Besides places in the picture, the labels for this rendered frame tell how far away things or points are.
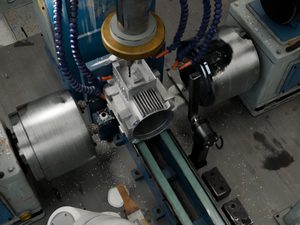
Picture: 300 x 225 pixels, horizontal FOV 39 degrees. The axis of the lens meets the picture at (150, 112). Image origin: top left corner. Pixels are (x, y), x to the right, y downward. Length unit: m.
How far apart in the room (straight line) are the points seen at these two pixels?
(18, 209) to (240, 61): 0.85
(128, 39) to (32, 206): 0.62
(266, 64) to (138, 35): 0.52
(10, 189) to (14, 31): 1.41
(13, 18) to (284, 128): 1.65
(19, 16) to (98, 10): 1.28
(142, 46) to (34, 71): 0.77
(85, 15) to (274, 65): 0.64
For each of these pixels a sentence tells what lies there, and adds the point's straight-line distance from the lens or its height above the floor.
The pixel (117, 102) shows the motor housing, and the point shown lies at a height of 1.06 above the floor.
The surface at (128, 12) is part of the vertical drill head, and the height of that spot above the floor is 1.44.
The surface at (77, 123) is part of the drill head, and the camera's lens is 1.25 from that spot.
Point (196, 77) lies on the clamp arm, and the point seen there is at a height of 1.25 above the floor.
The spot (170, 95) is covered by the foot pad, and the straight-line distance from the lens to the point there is 1.38.
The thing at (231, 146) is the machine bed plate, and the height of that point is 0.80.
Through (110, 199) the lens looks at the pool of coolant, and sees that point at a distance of 1.51.
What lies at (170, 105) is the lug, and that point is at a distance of 1.34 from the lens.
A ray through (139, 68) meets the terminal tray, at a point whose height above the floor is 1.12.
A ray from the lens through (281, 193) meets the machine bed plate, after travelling 1.60.
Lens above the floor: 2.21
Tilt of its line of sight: 58 degrees down
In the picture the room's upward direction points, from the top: 2 degrees clockwise
